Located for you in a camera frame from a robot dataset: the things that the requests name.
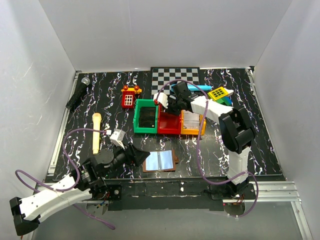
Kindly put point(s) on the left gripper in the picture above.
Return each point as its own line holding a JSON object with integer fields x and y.
{"x": 134, "y": 156}

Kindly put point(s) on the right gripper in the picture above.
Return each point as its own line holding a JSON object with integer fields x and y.
{"x": 170, "y": 99}

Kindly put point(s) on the brown leather card holder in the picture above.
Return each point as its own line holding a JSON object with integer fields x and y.
{"x": 160, "y": 161}

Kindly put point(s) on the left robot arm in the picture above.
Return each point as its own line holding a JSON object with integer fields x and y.
{"x": 84, "y": 183}

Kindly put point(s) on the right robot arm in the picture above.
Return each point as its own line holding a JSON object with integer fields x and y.
{"x": 236, "y": 128}

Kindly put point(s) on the white printed card stack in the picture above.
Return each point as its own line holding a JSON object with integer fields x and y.
{"x": 191, "y": 121}

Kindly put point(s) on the black card stack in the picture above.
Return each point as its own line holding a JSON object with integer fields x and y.
{"x": 147, "y": 117}

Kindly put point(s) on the blue toy microphone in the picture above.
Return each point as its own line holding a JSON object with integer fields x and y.
{"x": 198, "y": 88}

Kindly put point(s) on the red plastic bin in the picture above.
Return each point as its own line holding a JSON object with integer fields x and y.
{"x": 168, "y": 124}

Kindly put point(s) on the yellow plastic bin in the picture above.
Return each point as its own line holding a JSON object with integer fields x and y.
{"x": 189, "y": 132}

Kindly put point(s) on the checkered board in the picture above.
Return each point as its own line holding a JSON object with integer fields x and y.
{"x": 162, "y": 75}

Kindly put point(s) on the green plastic bin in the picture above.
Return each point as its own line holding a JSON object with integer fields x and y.
{"x": 143, "y": 103}

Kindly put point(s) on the yellow green toy block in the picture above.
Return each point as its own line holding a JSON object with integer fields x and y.
{"x": 221, "y": 96}

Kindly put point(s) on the red toy phone booth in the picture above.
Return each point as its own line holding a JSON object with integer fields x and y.
{"x": 128, "y": 96}

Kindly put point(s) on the cream toy microphone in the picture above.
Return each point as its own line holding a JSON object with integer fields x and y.
{"x": 96, "y": 119}

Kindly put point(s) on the black microphone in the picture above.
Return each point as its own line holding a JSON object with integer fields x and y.
{"x": 79, "y": 92}

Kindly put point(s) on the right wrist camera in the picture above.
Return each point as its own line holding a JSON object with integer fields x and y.
{"x": 161, "y": 99}

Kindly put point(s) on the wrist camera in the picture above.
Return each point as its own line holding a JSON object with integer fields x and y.
{"x": 117, "y": 138}
{"x": 161, "y": 99}

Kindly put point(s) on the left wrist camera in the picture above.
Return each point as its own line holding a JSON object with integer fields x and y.
{"x": 117, "y": 138}

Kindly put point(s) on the black base frame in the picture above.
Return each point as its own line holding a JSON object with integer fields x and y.
{"x": 172, "y": 194}

